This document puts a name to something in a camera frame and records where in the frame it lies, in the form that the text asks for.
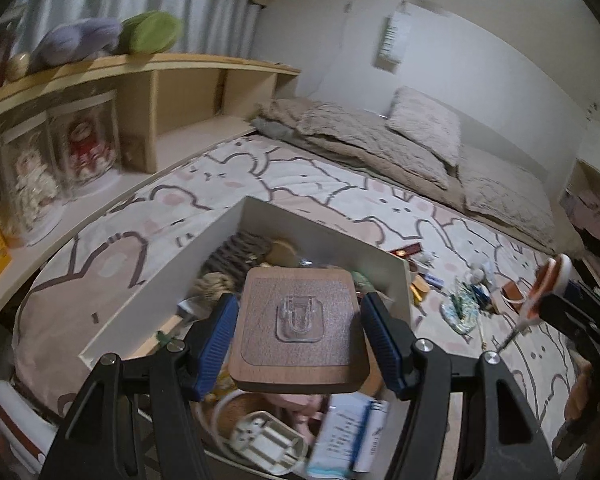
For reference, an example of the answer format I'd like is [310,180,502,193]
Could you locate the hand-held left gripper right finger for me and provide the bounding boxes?
[362,291,558,480]

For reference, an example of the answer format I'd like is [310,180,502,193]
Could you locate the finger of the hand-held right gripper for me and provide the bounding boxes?
[564,280,600,311]
[539,292,600,348]

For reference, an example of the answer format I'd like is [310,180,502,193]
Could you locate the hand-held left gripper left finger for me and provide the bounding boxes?
[40,294,239,480]

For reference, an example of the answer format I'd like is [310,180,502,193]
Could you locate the orange and white scissors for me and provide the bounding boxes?
[495,254,573,356]

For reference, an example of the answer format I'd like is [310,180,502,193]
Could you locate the white cardboard box container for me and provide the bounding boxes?
[77,196,413,480]

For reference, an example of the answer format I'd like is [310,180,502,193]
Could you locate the blue floral plastic bag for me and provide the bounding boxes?
[440,287,482,336]

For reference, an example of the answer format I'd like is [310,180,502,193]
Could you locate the wooden plate with clear hook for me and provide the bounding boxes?
[228,266,371,395]

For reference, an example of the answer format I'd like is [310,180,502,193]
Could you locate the person's right hand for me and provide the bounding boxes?
[565,360,597,421]

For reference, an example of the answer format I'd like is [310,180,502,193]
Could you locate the pile of clothes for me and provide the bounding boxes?
[562,187,600,241]

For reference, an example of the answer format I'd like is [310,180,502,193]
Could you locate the grey braided band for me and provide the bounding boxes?
[206,231,275,283]

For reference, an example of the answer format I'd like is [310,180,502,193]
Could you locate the red rectangular box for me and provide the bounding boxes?
[389,241,424,260]

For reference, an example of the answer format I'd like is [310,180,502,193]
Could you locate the white and blue packet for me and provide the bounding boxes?
[306,393,389,479]

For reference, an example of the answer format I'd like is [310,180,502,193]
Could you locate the white plush toy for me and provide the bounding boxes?
[469,261,495,287]

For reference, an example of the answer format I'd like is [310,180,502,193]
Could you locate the pink plastic item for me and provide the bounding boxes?
[272,393,331,433]

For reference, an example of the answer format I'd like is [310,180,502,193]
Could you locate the white power plug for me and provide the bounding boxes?
[229,410,311,477]

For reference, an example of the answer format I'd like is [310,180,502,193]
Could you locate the small round wooden piece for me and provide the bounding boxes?
[270,239,298,267]

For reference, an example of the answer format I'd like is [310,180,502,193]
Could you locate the beige quilted flat pillow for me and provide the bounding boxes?
[457,157,558,253]

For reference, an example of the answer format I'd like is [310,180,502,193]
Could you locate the open shelf with clothes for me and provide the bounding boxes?
[560,157,600,281]

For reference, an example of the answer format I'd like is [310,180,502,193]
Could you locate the bear print bed sheet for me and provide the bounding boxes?
[12,135,600,480]

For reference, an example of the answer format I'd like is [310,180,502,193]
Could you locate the beige quilted blanket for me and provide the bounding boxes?
[252,97,453,191]

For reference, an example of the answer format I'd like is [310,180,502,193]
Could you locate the white red striped object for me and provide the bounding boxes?
[0,380,56,467]

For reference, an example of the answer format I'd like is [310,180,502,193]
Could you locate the beige quilted upright pillow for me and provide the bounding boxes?
[387,85,463,168]

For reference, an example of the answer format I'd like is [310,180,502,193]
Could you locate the grey cloth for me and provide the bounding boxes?
[252,116,291,139]

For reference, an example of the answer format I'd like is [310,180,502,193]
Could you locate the red doll in clear dome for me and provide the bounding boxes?
[50,95,124,197]

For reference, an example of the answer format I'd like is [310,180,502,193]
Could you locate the white doll in clear dome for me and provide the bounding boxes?
[0,120,66,247]

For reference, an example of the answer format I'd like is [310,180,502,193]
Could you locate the long wooden bedside shelf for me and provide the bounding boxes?
[0,52,301,311]

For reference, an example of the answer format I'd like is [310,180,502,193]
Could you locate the green plush toy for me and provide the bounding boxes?
[120,10,183,55]

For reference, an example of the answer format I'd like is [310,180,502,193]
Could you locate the purple plush whale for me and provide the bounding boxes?
[32,17,124,67]

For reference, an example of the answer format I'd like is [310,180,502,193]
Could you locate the small beige ball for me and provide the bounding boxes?
[7,52,31,81]

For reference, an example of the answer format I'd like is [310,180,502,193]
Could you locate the beige rope knot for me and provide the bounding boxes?
[194,271,241,307]

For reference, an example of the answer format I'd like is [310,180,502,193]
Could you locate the white cable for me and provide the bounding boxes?
[211,391,253,456]

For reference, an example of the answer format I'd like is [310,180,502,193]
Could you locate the wall calendar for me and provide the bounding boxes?
[377,2,411,69]

